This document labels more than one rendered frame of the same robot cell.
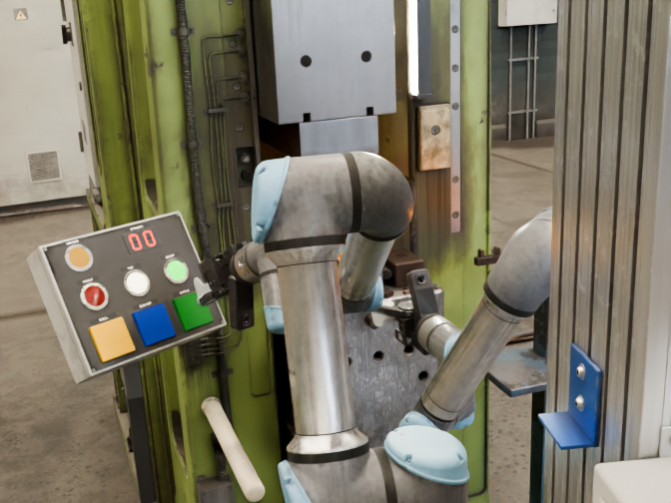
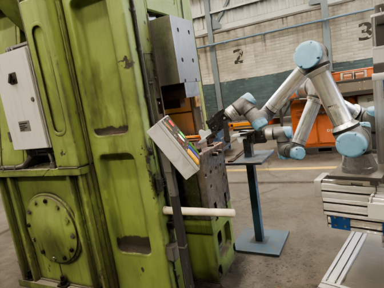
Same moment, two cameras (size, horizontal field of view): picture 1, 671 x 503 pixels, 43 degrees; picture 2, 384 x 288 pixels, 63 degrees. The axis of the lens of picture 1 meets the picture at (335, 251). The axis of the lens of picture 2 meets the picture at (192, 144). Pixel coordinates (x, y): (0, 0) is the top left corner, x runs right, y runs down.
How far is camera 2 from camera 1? 1.56 m
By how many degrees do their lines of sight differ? 42
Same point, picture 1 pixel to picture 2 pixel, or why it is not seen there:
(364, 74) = (193, 66)
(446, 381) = (305, 131)
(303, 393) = (343, 108)
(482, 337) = (315, 111)
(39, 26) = not seen: outside the picture
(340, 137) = (192, 88)
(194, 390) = (159, 204)
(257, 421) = not seen: hidden behind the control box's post
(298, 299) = (331, 80)
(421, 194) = (196, 116)
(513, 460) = not seen: hidden behind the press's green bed
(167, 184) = (142, 112)
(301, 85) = (182, 68)
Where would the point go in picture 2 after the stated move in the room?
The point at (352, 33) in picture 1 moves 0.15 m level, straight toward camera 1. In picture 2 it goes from (189, 51) to (206, 46)
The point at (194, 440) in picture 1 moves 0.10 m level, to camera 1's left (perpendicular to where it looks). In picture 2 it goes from (162, 228) to (149, 235)
